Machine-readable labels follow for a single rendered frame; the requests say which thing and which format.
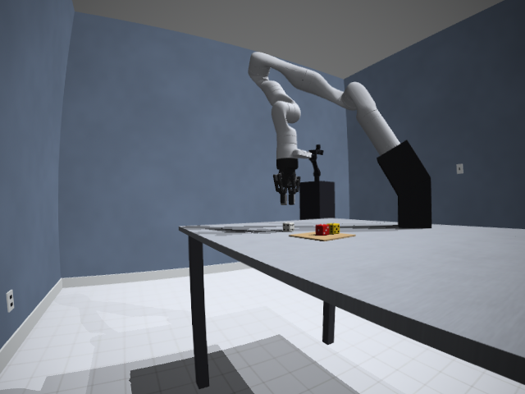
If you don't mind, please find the white die with black pips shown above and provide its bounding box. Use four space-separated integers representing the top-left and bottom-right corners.
283 222 294 232

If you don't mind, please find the red die with white pips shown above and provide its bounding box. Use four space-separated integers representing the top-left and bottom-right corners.
316 224 329 236

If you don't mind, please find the tan flat mat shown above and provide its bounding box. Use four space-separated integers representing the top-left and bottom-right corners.
289 232 356 241

